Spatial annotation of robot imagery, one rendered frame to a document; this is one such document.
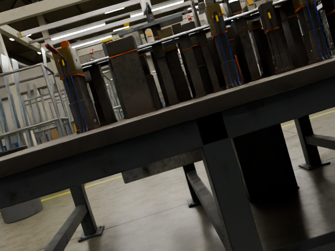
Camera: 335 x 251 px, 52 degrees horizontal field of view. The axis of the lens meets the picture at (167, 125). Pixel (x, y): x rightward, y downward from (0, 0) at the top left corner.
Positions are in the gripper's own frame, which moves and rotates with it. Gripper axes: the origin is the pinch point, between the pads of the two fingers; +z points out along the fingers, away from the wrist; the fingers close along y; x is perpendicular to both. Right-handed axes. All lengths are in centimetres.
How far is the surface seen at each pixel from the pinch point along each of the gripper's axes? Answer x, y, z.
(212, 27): 16, 60, 23
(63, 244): -77, 26, 99
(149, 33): -5.2, 21.4, 10.4
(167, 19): 7.9, 9.3, 3.5
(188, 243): -18, 26, 119
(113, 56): -26, 52, 22
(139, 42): -11.4, 21.5, 13.4
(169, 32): 4.6, 24.1, 13.3
